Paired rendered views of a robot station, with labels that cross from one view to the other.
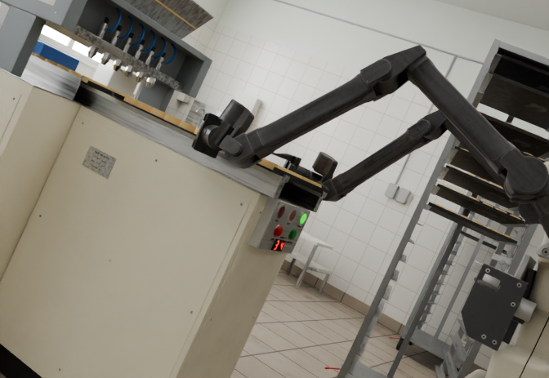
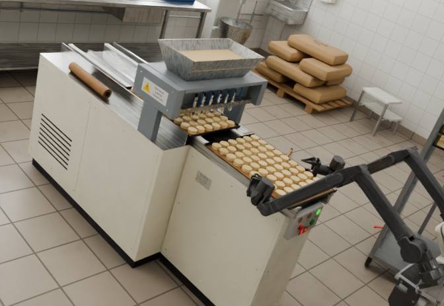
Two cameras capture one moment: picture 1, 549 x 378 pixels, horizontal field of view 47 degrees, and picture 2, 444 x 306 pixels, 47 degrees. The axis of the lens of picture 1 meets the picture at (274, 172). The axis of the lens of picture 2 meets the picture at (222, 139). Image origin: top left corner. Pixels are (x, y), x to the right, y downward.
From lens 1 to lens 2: 1.28 m
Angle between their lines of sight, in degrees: 27
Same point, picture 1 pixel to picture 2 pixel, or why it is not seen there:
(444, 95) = (372, 196)
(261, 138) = (277, 205)
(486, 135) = (393, 223)
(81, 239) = (200, 220)
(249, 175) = not seen: hidden behind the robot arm
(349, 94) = (321, 187)
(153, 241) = (235, 229)
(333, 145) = (404, 14)
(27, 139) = (165, 172)
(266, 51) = not seen: outside the picture
